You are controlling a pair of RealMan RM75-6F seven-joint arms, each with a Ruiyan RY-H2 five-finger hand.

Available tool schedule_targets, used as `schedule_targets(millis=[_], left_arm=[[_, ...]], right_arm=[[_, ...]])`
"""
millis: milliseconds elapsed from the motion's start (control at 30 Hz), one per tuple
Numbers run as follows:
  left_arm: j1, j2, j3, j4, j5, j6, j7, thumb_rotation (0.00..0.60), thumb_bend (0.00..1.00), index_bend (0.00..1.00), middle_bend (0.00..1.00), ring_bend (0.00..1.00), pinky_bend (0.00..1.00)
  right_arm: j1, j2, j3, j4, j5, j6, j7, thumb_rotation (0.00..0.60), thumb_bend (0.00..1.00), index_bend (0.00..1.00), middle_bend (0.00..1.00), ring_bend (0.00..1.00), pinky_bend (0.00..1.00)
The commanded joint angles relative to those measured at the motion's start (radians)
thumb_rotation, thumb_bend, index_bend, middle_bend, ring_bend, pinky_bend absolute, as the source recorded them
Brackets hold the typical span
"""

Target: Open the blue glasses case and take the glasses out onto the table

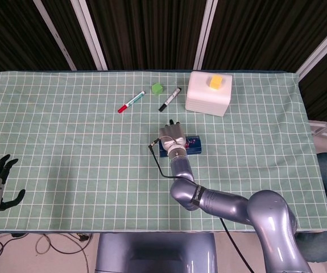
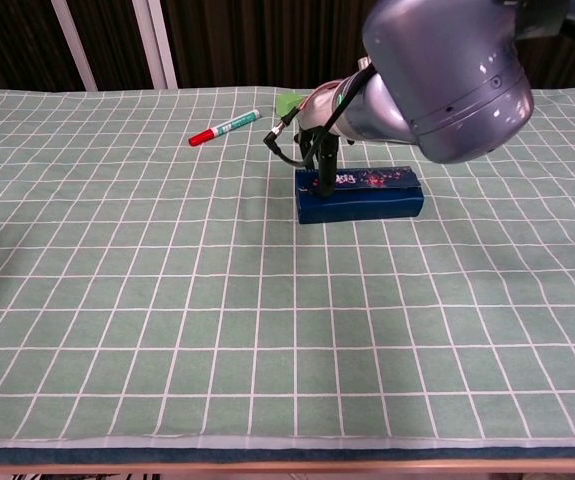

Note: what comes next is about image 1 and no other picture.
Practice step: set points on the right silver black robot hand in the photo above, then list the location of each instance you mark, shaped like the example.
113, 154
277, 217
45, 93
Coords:
174, 136

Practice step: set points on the blue whiteboard eraser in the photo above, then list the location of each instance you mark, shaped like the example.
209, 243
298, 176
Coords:
194, 145

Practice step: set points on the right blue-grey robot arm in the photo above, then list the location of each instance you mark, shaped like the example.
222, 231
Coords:
231, 204

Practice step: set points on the black cap whiteboard marker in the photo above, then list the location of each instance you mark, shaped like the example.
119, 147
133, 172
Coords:
169, 99

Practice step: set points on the white ribbed plastic box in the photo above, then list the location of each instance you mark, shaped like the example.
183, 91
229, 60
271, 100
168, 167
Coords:
206, 99

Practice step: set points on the green cube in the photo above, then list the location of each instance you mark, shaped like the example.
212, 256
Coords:
157, 88

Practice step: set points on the red cap whiteboard marker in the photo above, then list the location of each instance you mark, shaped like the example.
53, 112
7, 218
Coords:
131, 101

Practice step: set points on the yellow block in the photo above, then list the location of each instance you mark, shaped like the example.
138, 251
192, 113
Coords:
215, 82

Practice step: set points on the green checked tablecloth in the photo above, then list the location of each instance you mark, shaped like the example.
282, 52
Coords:
66, 142

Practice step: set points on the black pleated curtain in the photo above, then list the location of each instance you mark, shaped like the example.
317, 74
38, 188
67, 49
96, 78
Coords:
152, 34

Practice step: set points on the blue-grey robot torso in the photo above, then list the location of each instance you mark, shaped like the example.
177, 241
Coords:
152, 253

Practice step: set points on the white frame post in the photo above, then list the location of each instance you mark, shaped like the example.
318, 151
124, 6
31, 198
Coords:
319, 52
90, 35
206, 34
55, 35

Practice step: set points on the aluminium frame rail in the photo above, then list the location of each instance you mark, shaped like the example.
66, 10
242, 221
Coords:
326, 129

